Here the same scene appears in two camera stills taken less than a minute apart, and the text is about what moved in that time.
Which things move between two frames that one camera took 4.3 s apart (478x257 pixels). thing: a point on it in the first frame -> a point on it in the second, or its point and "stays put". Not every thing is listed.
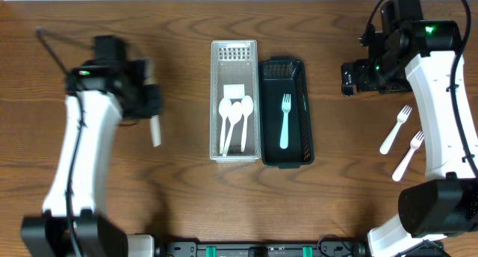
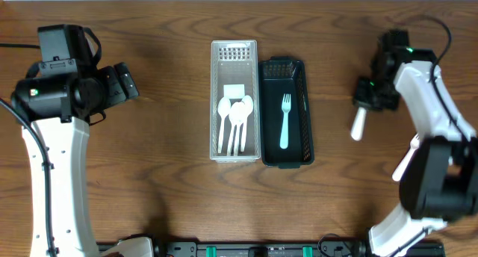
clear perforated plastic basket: (234, 101) stays put
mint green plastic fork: (284, 136) stays put
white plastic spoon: (154, 122) -> (238, 113)
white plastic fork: (414, 143) stays put
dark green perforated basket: (286, 129) stays put
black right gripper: (348, 79) -> (366, 100)
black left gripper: (150, 101) -> (125, 81)
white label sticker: (234, 91) stays put
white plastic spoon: (246, 107) stays put
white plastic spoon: (223, 109) stays put
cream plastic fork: (402, 117) -> (357, 129)
